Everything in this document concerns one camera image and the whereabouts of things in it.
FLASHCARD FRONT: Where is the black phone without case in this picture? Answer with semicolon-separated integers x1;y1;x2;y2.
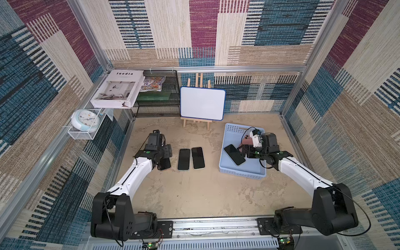
224;144;246;166

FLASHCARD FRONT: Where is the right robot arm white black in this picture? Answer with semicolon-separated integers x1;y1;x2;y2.
238;128;359;235

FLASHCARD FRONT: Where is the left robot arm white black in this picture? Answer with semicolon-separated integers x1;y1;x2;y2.
91;130;172;244

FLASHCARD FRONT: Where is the light blue perforated storage basket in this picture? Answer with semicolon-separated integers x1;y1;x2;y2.
219;123;267;180

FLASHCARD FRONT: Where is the face-down phone salmon case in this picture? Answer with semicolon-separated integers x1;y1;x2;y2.
241;132;253;146

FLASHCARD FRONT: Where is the white cardboard box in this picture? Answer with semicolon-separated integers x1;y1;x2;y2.
91;69;145;109

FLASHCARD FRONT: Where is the green flat board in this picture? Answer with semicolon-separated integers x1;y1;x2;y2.
136;91;179;102

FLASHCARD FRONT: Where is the wooden tabletop easel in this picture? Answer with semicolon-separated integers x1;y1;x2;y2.
180;73;212;130

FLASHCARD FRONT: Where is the colourful snack packet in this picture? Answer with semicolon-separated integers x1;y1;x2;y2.
140;77;166;92

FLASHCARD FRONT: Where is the round white blue clock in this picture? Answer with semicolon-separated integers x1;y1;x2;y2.
71;109;101;133

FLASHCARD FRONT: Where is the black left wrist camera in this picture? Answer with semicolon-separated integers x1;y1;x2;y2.
151;130;166;147

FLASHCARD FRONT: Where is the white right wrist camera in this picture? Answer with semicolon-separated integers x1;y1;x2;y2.
249;129;262;148

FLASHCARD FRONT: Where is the black wire mesh shelf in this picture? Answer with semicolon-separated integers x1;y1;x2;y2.
132;70;180;118

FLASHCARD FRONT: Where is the small whiteboard blue frame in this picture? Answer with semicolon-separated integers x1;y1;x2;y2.
180;87;226;121

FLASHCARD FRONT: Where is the white wire basket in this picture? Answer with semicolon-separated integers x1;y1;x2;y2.
64;108;105;140

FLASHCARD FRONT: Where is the aluminium frame rail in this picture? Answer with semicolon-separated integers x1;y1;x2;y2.
77;215;357;250

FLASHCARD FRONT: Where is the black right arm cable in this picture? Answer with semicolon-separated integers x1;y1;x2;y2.
240;125;373;237

